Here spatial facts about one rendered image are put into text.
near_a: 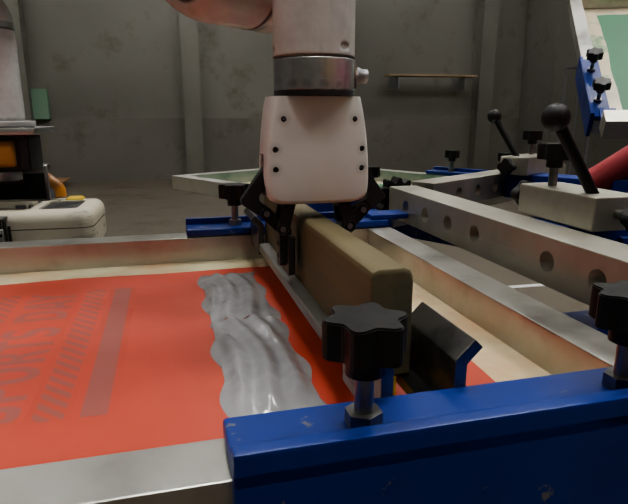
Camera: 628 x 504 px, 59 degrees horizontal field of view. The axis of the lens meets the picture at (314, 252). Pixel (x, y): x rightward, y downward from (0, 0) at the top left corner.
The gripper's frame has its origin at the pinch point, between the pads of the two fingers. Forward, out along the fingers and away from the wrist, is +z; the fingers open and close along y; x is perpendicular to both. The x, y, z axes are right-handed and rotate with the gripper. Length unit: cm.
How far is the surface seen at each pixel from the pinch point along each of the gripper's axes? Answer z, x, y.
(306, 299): 2.8, 6.0, 2.3
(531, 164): -4, -43, -55
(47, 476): 3.3, 26.7, 20.0
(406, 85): -69, -981, -442
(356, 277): -2.5, 17.5, 1.6
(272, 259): 2.8, -8.8, 2.6
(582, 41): -35, -100, -111
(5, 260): 5.0, -25.4, 34.7
